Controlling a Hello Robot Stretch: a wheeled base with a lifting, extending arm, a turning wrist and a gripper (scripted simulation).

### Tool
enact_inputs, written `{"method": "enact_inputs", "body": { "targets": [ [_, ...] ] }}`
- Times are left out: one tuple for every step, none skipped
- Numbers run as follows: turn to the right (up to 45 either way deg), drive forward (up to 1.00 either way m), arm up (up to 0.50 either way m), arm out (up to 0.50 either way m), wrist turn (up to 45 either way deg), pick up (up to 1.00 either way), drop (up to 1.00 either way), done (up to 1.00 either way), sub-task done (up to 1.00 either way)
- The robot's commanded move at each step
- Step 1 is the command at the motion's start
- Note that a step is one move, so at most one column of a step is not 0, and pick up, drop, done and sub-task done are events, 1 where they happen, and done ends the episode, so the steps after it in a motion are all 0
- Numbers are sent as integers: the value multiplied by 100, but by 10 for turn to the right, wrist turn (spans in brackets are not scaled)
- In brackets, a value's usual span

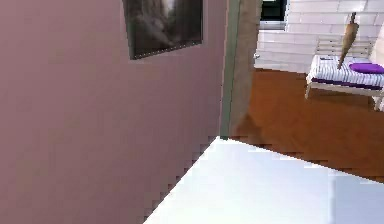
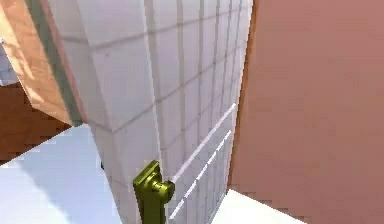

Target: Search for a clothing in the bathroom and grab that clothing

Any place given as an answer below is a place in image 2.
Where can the white box-shaped fixture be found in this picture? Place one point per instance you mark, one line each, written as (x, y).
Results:
(245, 211)

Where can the thin white towel rail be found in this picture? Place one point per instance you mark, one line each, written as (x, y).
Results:
(200, 174)
(203, 144)

